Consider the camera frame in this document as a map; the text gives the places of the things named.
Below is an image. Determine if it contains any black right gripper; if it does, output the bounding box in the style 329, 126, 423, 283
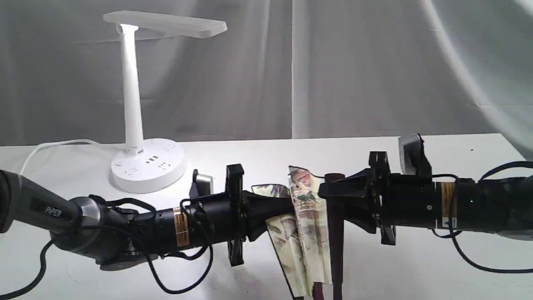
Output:
318, 151, 442, 245

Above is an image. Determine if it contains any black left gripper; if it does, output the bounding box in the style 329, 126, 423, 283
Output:
188, 165, 294, 266

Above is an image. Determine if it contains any painted paper folding fan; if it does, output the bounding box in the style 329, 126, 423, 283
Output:
252, 166, 343, 300

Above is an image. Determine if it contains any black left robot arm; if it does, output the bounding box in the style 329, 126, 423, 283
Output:
1, 165, 294, 271

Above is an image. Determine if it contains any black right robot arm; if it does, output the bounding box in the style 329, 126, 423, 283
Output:
319, 151, 532, 245

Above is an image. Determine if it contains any white desk lamp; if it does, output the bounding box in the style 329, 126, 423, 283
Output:
103, 11, 228, 194

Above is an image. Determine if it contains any grey backdrop curtain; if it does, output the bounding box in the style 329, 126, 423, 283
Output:
1, 0, 532, 160

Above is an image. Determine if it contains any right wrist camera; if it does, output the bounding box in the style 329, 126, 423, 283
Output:
398, 133, 433, 178

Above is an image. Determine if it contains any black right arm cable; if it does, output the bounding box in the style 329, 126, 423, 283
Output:
431, 161, 533, 274

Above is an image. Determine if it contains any white lamp power cord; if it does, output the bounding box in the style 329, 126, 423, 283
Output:
19, 139, 125, 175

